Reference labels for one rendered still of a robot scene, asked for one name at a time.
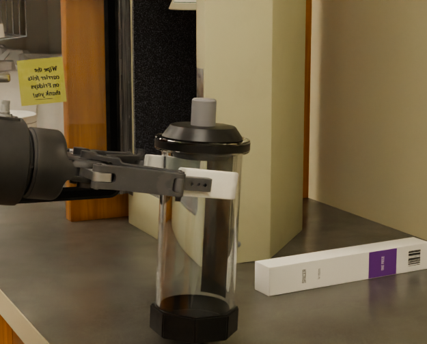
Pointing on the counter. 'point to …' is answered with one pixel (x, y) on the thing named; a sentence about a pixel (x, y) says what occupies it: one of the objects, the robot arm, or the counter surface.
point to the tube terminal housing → (252, 114)
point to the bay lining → (161, 69)
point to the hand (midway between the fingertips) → (197, 177)
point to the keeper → (199, 82)
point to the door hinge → (126, 77)
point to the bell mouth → (183, 5)
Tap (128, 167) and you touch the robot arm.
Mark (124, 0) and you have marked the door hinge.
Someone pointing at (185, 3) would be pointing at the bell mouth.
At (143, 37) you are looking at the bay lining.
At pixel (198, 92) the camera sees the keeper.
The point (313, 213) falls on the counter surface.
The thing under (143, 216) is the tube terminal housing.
